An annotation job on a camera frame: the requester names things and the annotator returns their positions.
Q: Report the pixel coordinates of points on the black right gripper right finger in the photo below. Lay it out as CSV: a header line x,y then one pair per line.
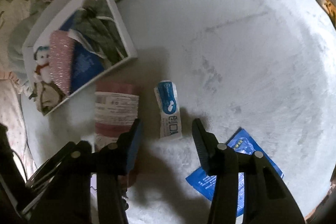
x,y
266,197

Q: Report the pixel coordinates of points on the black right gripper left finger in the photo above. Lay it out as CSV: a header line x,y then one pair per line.
x,y
66,198

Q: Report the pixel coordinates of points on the white blue bandage packet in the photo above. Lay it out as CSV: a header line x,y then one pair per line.
x,y
170,121

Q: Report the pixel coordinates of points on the pink glitter pouch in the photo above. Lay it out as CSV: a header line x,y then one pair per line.
x,y
60,60

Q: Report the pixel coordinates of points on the green plaid cloth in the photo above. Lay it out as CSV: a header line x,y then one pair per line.
x,y
96,24

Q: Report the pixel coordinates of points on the beige plaid bear bag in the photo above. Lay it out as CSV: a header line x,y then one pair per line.
x,y
46,96

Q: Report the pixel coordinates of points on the blue flat packet in box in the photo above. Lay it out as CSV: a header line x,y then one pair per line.
x,y
85,65

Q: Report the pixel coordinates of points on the white cardboard box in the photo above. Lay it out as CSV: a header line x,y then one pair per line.
x,y
51,20

